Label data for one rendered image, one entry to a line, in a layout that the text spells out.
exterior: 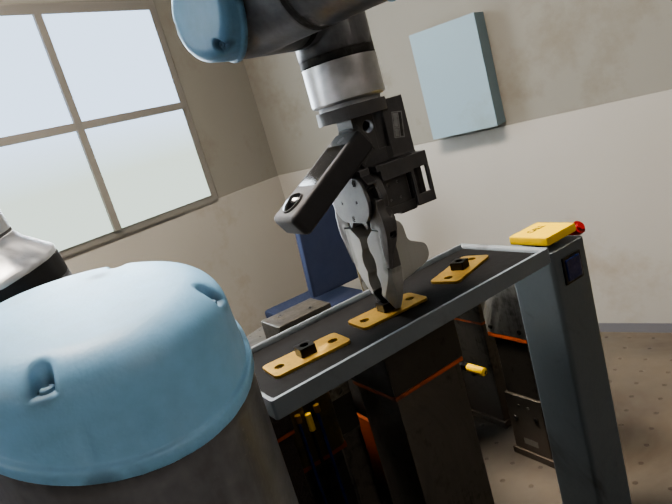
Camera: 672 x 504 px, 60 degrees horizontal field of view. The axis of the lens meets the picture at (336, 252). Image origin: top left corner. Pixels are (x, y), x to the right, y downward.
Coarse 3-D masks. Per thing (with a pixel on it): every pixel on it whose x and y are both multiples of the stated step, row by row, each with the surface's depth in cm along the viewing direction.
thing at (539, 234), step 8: (536, 224) 78; (544, 224) 77; (552, 224) 76; (560, 224) 75; (568, 224) 74; (520, 232) 77; (528, 232) 76; (536, 232) 75; (544, 232) 74; (552, 232) 73; (560, 232) 73; (568, 232) 73; (512, 240) 76; (520, 240) 75; (528, 240) 74; (536, 240) 73; (544, 240) 72; (552, 240) 72
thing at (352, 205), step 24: (384, 96) 57; (336, 120) 55; (360, 120) 57; (384, 120) 58; (384, 144) 59; (408, 144) 59; (360, 168) 57; (384, 168) 56; (408, 168) 58; (360, 192) 56; (384, 192) 56; (408, 192) 59; (432, 192) 59; (360, 216) 58
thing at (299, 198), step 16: (336, 144) 57; (352, 144) 55; (368, 144) 56; (320, 160) 58; (336, 160) 55; (352, 160) 55; (320, 176) 55; (336, 176) 55; (304, 192) 55; (320, 192) 54; (336, 192) 55; (288, 208) 54; (304, 208) 53; (320, 208) 54; (288, 224) 54; (304, 224) 53
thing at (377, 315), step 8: (408, 296) 64; (416, 296) 63; (424, 296) 62; (376, 304) 62; (384, 304) 61; (408, 304) 61; (416, 304) 61; (368, 312) 62; (376, 312) 62; (384, 312) 61; (392, 312) 60; (400, 312) 60; (352, 320) 61; (360, 320) 61; (368, 320) 60; (376, 320) 60; (384, 320) 59; (360, 328) 59; (368, 328) 59
